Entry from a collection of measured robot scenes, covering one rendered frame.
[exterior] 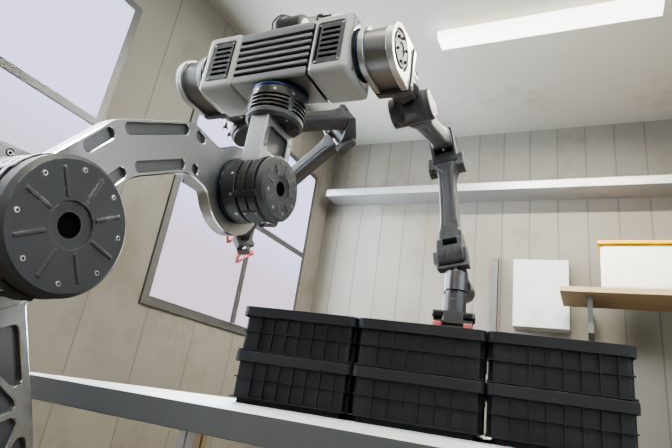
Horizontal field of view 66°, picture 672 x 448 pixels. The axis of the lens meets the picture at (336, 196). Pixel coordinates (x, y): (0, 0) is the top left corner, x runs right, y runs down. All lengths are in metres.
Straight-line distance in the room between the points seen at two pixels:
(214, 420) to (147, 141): 0.48
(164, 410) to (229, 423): 0.12
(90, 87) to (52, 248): 2.17
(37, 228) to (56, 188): 0.05
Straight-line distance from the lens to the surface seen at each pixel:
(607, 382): 1.27
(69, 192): 0.70
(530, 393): 1.24
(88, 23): 2.91
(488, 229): 4.25
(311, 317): 1.32
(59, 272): 0.70
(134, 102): 3.03
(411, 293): 4.24
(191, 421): 0.88
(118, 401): 0.99
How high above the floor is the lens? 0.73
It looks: 22 degrees up
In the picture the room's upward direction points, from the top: 9 degrees clockwise
